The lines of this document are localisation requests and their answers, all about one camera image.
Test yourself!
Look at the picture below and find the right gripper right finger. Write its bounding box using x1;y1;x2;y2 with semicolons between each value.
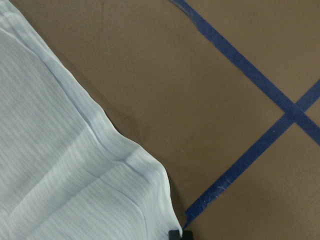
181;230;193;240

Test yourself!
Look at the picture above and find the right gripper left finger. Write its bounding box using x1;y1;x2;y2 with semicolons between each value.
168;230;181;240

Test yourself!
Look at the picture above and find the light blue button-up shirt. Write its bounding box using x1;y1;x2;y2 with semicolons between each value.
0;0;182;240

